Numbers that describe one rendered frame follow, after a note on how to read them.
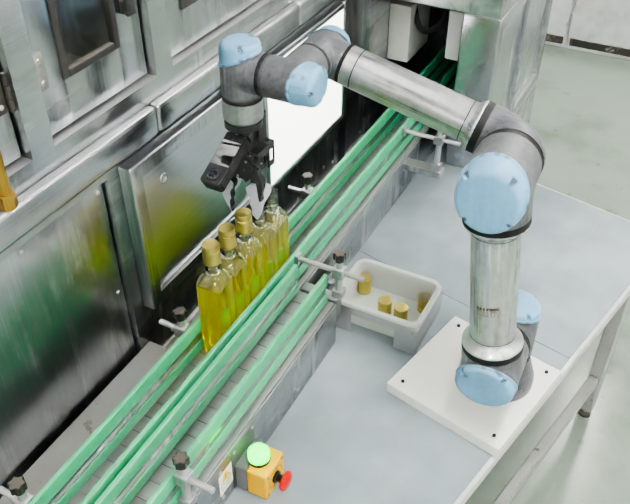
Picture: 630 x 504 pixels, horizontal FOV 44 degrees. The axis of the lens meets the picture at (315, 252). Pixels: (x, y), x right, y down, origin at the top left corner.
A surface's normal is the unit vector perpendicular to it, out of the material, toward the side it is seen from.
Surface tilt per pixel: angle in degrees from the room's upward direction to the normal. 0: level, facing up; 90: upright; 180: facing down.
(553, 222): 0
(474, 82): 90
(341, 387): 0
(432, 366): 0
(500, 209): 82
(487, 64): 90
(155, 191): 90
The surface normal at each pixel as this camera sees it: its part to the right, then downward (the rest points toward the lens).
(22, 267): 0.89, 0.29
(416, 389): 0.00, -0.78
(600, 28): -0.46, 0.56
